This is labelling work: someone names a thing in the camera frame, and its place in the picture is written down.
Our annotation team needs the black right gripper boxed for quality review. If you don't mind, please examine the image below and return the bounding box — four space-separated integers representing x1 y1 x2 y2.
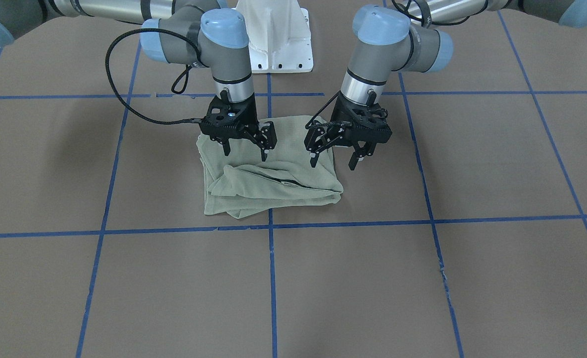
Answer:
199 94 277 162

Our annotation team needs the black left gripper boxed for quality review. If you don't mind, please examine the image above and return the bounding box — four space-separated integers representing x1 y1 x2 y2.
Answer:
304 94 392 171

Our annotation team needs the green long-sleeve shirt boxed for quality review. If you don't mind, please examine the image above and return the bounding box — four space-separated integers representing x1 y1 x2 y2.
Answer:
196 115 344 218

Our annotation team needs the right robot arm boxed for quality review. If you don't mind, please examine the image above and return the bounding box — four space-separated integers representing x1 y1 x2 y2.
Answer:
0 0 277 161

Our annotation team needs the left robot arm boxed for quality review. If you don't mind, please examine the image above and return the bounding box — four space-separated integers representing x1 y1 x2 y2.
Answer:
303 0 587 170

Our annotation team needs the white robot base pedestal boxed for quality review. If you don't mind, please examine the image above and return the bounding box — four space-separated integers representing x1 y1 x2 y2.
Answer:
235 0 314 74

